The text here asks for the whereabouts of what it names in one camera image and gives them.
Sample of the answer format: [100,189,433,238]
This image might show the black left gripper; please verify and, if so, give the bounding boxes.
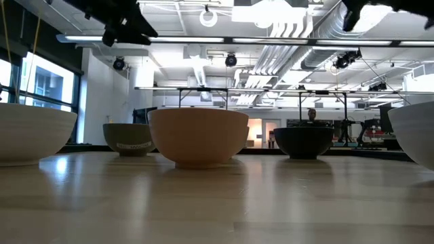
[62,0,159,47]

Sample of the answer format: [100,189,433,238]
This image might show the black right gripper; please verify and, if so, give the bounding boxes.
[341,0,434,32]

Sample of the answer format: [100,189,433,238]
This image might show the olive green bowl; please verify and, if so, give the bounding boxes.
[102,123,157,157]

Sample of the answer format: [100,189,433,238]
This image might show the peach orange bowl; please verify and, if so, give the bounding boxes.
[147,107,250,170]

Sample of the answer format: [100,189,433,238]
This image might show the white bowl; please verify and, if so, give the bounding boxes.
[0,102,78,167]
[387,100,434,171]

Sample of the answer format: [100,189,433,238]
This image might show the black bowl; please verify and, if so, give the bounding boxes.
[273,126,335,160]

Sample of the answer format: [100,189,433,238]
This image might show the black computer monitor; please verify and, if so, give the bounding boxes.
[378,104,395,134]
[132,106,159,125]

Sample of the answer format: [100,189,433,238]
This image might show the overhead light bar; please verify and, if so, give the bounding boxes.
[56,33,434,47]

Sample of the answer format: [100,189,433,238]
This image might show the person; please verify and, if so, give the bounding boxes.
[298,108,328,129]

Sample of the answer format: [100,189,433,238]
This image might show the silver ventilation duct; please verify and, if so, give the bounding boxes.
[300,0,384,70]

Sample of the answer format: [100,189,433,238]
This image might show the white hanging ring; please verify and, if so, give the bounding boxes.
[199,8,218,28]

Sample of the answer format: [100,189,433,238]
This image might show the black metal frame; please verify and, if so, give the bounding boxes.
[298,89,349,145]
[177,87,229,110]

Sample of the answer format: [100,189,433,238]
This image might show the yellow cable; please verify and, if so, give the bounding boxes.
[24,16,41,102]
[0,0,16,102]

